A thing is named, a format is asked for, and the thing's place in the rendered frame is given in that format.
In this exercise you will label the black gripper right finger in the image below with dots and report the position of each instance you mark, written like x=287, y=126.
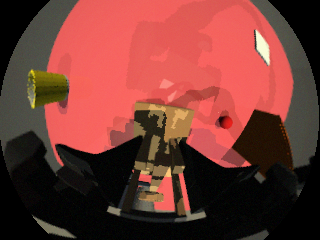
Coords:
x=206, y=180

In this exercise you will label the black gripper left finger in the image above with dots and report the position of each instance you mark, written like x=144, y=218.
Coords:
x=109, y=170

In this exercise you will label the red ball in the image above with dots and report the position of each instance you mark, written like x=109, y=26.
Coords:
x=225, y=122

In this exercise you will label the tan wooden catapult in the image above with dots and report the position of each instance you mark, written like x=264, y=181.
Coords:
x=162, y=127

